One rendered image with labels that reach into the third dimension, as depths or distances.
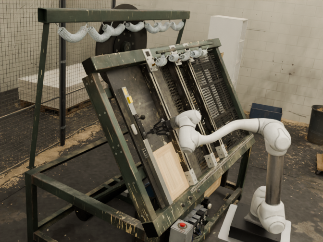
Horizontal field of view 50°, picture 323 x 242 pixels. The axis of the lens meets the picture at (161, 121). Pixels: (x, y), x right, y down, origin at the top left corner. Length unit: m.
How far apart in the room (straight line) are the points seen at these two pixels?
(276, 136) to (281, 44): 5.72
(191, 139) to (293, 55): 5.85
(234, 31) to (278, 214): 4.49
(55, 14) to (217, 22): 4.27
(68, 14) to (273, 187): 1.91
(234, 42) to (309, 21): 1.88
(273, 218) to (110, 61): 1.54
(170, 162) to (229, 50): 4.04
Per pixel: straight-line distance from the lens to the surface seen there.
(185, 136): 2.22
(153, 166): 2.64
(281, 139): 2.23
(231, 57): 6.59
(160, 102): 2.88
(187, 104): 3.25
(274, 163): 2.36
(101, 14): 3.09
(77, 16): 2.89
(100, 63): 2.46
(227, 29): 6.56
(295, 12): 7.82
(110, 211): 2.78
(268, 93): 8.05
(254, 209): 2.75
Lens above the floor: 2.40
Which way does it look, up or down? 20 degrees down
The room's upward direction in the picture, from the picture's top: 6 degrees clockwise
